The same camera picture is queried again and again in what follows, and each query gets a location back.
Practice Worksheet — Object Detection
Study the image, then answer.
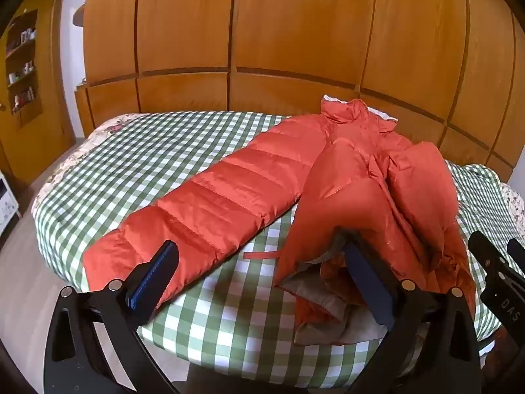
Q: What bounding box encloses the wooden shelf cabinet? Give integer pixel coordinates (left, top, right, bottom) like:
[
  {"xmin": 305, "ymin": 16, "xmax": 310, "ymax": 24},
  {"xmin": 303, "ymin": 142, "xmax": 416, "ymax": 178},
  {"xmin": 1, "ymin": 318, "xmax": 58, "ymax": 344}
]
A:
[{"xmin": 0, "ymin": 0, "xmax": 76, "ymax": 185}]

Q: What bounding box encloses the group of bottles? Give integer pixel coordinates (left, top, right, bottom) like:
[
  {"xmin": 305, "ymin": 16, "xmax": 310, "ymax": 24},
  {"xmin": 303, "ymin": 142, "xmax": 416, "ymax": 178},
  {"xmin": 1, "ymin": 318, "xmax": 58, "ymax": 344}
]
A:
[{"xmin": 7, "ymin": 28, "xmax": 37, "ymax": 112}]

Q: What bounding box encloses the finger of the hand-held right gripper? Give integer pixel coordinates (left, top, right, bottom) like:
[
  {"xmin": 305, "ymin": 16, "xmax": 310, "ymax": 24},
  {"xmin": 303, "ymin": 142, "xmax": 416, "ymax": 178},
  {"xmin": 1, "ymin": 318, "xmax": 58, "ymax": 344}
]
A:
[
  {"xmin": 507, "ymin": 238, "xmax": 525, "ymax": 275},
  {"xmin": 468, "ymin": 230, "xmax": 507, "ymax": 282}
]

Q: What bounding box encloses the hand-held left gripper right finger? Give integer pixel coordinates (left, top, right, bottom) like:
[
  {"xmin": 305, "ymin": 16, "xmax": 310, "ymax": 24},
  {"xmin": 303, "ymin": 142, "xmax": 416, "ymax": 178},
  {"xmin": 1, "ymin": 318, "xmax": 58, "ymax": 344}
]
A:
[{"xmin": 342, "ymin": 238, "xmax": 482, "ymax": 394}]

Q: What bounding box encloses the green checked bedspread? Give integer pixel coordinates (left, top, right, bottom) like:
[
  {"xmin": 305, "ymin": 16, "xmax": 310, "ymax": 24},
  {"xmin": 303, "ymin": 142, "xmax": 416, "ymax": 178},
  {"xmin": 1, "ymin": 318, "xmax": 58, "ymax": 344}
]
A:
[{"xmin": 31, "ymin": 111, "xmax": 525, "ymax": 368}]

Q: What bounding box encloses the white appliance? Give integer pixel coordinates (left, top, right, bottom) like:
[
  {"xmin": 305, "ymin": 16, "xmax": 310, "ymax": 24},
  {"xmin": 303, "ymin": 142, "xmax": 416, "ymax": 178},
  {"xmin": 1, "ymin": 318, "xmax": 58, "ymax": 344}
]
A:
[{"xmin": 0, "ymin": 171, "xmax": 22, "ymax": 234}]

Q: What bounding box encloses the wooden wardrobe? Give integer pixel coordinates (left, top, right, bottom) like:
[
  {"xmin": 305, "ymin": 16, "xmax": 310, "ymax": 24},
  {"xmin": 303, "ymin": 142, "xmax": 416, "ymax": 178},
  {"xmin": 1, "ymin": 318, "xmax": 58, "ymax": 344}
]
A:
[{"xmin": 74, "ymin": 0, "xmax": 525, "ymax": 181}]

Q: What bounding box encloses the orange puffer jacket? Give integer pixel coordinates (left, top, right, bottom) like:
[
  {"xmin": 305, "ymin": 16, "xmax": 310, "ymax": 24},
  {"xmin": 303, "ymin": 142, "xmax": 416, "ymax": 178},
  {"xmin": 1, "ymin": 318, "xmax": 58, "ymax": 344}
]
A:
[{"xmin": 82, "ymin": 98, "xmax": 478, "ymax": 347}]

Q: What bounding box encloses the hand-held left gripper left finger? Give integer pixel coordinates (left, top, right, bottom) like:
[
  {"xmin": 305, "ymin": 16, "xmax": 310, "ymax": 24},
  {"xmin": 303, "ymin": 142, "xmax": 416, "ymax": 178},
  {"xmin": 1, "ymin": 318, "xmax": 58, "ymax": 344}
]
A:
[{"xmin": 43, "ymin": 240, "xmax": 181, "ymax": 394}]

